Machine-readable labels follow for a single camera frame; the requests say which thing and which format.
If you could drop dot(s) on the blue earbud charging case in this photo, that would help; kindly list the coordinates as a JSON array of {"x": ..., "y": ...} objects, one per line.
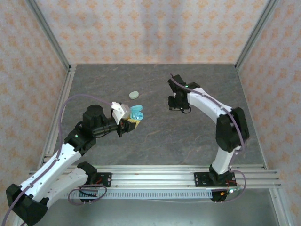
[{"x": 136, "y": 108}]

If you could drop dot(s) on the pale green earbud charging case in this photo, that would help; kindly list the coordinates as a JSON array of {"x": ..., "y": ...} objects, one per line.
[{"x": 134, "y": 94}]

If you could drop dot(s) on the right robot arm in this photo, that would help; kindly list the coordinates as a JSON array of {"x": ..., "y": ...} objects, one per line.
[{"x": 204, "y": 103}]

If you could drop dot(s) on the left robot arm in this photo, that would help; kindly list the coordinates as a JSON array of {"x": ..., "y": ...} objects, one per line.
[{"x": 51, "y": 164}]

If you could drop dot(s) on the grey metal lower panel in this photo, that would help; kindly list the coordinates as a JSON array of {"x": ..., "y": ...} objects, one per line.
[{"x": 152, "y": 212}]

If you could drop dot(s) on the small circuit board with LED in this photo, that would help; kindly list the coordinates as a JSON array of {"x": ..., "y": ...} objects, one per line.
[{"x": 232, "y": 190}]

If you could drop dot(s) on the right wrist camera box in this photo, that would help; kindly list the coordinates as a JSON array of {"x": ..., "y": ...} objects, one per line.
[{"x": 174, "y": 95}]

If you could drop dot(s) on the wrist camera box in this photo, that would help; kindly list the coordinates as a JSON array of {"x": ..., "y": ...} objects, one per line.
[
  {"x": 120, "y": 113},
  {"x": 174, "y": 95}
]

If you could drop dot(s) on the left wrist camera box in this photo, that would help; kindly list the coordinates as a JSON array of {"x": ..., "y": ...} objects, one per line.
[{"x": 120, "y": 113}]

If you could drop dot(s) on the aluminium side rail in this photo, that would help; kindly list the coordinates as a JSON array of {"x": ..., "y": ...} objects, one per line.
[{"x": 67, "y": 82}]

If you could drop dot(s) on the wide aluminium base rail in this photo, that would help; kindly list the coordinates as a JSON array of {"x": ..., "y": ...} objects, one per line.
[{"x": 152, "y": 176}]

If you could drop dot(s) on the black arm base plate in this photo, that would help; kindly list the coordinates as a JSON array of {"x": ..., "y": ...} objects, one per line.
[
  {"x": 200, "y": 180},
  {"x": 107, "y": 180}
]

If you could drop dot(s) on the black mounting bracket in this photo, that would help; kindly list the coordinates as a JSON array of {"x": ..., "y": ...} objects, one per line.
[
  {"x": 217, "y": 199},
  {"x": 88, "y": 200}
]

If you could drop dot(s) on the aluminium frame post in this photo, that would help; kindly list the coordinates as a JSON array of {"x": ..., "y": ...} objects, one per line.
[
  {"x": 49, "y": 35},
  {"x": 255, "y": 35}
]

